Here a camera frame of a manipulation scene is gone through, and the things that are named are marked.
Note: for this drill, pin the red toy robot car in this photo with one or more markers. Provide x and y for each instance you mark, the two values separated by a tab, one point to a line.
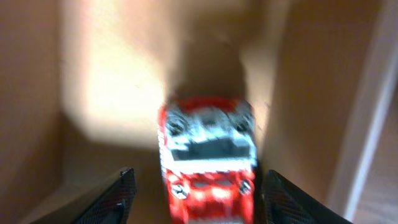
208	159

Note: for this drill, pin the white cardboard box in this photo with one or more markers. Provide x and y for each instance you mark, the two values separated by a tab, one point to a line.
82	83

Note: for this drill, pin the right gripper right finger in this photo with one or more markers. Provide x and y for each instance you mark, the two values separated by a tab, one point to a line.
285	203

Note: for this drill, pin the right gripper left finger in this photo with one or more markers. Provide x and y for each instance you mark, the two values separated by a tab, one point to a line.
108	202

